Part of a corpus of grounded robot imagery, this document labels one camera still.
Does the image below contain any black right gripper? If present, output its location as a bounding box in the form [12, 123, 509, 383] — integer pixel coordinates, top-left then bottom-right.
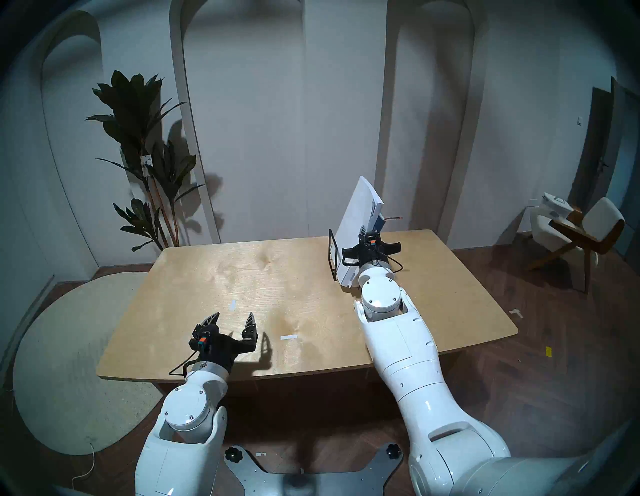
[341, 225, 402, 268]

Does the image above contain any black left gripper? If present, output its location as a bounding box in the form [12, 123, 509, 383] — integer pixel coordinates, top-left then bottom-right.
[188, 312, 259, 373]

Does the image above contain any blue book with ribbon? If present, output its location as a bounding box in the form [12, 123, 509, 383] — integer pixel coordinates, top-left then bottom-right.
[372, 214, 406, 233]

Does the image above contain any large thin white book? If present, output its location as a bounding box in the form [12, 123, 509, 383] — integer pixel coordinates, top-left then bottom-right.
[334, 176, 385, 288]

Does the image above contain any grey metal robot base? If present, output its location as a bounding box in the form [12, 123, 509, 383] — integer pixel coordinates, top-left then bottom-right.
[223, 442, 404, 496]

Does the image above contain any round cream rug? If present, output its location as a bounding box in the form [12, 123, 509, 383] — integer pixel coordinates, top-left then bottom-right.
[12, 271, 163, 456]

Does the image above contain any white box on armchair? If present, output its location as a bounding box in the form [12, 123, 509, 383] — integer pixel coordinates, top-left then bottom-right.
[541, 192, 574, 221]

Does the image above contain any dark brown open door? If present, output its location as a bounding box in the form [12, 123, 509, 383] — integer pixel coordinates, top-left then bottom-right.
[570, 87, 613, 211]

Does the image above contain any tall dark green plant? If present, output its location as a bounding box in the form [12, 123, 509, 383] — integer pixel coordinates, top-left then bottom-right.
[85, 70, 206, 252]

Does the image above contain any grey door panel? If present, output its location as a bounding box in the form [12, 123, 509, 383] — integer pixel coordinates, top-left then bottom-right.
[607, 77, 640, 261]

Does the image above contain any black wire book stand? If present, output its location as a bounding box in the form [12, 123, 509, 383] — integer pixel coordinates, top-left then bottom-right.
[327, 229, 351, 282]

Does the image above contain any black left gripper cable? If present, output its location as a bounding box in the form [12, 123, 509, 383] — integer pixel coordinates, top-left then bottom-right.
[168, 350, 201, 377]

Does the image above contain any white floor cable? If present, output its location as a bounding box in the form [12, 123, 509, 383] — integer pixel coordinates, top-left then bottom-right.
[71, 442, 96, 491]

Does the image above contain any white wooden-frame armchair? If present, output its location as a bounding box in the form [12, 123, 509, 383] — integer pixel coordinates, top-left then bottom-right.
[525, 196, 626, 294]

